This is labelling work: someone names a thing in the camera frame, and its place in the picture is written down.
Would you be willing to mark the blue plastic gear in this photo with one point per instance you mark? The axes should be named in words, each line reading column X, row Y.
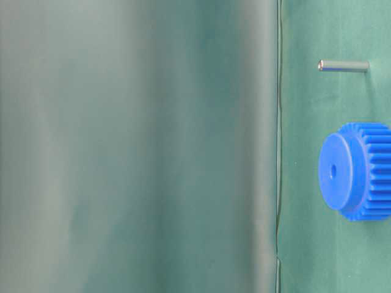
column 354, row 171

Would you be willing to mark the green backdrop curtain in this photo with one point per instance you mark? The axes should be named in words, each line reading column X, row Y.
column 138, row 146

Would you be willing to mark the green table cloth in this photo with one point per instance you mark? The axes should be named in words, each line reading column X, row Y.
column 318, row 249

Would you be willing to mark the small metal shaft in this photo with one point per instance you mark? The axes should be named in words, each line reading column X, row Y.
column 343, row 66

